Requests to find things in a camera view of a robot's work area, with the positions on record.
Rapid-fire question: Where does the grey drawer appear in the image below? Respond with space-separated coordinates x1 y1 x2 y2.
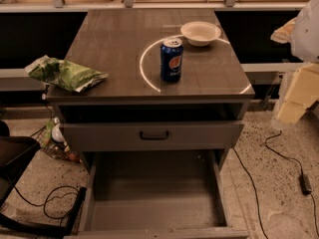
65 150 248 239
61 120 243 152

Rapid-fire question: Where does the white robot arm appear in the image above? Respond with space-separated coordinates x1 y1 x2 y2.
270 0 319 130

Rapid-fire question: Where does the grey drawer cabinet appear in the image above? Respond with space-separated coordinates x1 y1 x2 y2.
48 9 254 166

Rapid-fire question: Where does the grey top drawer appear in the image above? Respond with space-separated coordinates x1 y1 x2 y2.
61 120 243 152

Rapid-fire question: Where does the blue Pepsi can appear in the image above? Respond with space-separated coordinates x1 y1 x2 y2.
160 37 183 83

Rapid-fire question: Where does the white paper bowl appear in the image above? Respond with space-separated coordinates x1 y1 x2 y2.
180 21 221 47

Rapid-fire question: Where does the green chip bag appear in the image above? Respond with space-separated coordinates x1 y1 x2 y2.
25 55 109 93

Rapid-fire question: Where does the black chair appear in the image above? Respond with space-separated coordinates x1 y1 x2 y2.
0 120 86 239

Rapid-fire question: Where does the wire basket with items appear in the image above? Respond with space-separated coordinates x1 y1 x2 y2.
33 117 81 163

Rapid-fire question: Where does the black looped cable left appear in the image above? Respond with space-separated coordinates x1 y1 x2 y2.
13 184 80 227

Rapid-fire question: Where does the black power adapter cable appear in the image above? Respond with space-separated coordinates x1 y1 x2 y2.
264 130 319 237

